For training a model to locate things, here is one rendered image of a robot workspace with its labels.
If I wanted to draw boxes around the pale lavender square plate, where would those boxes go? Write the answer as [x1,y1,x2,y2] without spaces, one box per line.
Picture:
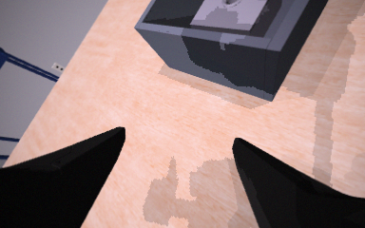
[190,0,282,38]

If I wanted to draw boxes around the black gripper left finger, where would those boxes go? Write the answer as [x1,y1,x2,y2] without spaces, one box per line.
[0,126,125,228]

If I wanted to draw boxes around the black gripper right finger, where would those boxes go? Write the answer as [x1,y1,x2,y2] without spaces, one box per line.
[232,138,365,228]

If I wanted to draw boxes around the dark grey open box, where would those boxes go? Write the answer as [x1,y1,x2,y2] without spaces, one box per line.
[134,0,328,102]

